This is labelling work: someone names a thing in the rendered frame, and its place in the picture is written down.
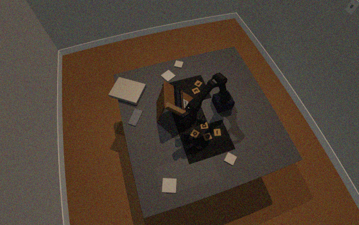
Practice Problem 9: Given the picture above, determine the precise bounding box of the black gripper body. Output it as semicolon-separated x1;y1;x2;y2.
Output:
179;115;205;124

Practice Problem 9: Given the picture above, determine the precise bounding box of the beige flat rectangular slab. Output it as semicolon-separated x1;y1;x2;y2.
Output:
108;77;146;105

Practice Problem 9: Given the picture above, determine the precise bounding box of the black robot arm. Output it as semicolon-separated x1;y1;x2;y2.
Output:
179;73;232;123

